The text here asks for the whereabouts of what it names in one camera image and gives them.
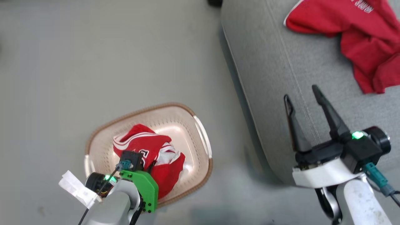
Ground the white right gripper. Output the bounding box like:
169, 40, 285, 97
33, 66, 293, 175
283, 84, 365, 189

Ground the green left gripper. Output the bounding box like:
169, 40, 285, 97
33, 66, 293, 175
120, 170, 159, 214

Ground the plain red shirt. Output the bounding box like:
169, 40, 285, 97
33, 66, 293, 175
284, 0, 400, 95

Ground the black cable teal plug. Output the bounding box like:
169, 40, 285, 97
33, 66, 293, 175
77, 160, 132, 225
364, 162, 400, 207

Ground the red white striped jersey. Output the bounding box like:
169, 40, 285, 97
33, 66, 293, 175
113, 124, 186, 200

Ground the white paper tag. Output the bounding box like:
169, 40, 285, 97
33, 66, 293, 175
58, 170, 103, 209

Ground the pink perforated laundry basket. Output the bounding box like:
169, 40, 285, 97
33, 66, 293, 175
84, 102, 214, 209

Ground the grey fabric sofa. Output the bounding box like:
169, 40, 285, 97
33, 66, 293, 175
220, 0, 400, 188

